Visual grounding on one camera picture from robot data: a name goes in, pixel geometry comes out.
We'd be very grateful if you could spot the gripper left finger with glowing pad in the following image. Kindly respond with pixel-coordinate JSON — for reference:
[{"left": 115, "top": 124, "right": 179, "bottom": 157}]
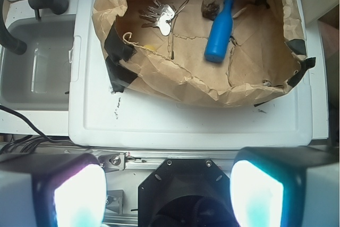
[{"left": 1, "top": 153, "right": 107, "bottom": 226}]

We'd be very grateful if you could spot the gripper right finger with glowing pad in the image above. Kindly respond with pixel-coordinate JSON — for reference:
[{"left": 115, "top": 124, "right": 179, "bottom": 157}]
[{"left": 230, "top": 146, "right": 339, "bottom": 226}]

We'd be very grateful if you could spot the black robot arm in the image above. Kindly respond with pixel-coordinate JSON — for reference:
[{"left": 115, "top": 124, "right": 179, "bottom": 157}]
[{"left": 1, "top": 146, "right": 339, "bottom": 226}]

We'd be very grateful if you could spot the white plastic lid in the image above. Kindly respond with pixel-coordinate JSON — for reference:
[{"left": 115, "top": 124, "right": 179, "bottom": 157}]
[{"left": 68, "top": 0, "right": 313, "bottom": 150}]

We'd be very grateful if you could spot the grey toy sink basin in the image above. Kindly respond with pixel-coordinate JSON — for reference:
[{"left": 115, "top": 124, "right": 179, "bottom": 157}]
[{"left": 1, "top": 14, "right": 75, "bottom": 111}]

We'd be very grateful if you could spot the blue plastic bottle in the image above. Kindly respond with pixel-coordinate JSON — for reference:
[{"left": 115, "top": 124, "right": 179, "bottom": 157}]
[{"left": 204, "top": 0, "right": 234, "bottom": 63}]

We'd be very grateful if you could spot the brown rock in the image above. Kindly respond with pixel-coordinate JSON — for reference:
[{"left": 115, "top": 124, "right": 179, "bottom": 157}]
[{"left": 201, "top": 0, "right": 220, "bottom": 21}]

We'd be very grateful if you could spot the brown paper bag tray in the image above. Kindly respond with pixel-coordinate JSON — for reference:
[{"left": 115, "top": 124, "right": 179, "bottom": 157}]
[{"left": 92, "top": 0, "right": 316, "bottom": 107}]

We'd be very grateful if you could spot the black cable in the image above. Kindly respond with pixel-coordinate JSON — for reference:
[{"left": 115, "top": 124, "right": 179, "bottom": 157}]
[{"left": 0, "top": 104, "right": 64, "bottom": 155}]

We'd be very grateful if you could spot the silver corner bracket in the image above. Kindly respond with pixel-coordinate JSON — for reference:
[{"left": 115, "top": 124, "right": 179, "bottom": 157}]
[{"left": 98, "top": 153, "right": 125, "bottom": 173}]

